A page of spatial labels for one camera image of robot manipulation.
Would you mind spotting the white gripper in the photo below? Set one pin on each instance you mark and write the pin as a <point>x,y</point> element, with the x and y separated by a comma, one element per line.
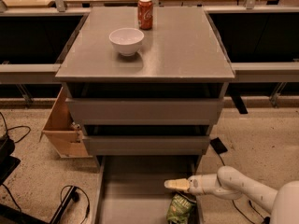
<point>196,186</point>

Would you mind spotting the green jalapeno chip bag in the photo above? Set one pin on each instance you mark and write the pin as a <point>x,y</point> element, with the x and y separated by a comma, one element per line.
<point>180,209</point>

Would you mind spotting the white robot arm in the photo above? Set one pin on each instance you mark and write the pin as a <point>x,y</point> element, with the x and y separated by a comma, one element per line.
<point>228,183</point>

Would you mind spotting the grey middle drawer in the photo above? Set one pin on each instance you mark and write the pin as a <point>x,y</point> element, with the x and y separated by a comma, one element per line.
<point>146,145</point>

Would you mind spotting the grey open bottom drawer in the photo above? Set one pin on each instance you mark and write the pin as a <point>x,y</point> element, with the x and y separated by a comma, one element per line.
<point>131,188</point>

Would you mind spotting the grey drawer cabinet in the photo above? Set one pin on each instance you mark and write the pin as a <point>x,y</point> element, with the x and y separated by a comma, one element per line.
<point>145,90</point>

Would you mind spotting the grey top drawer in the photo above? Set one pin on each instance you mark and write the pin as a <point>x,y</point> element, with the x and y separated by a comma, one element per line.
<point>145,111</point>

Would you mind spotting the black power adapter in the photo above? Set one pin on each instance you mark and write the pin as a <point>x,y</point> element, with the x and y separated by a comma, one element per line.
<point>218,145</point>

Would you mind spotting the black floor stand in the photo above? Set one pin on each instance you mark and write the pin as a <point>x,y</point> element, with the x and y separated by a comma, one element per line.
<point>70,196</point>

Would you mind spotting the brown cardboard box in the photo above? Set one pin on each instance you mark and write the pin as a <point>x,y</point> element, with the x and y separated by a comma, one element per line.
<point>64,135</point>

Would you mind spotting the white ceramic bowl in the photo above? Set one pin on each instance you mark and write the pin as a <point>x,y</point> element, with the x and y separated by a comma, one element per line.
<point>126,41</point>

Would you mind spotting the black equipment base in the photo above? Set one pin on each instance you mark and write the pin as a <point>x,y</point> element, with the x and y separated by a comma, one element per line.
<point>7,163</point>

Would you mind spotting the red soda can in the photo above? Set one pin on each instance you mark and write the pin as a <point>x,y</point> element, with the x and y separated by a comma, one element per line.
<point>144,14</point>

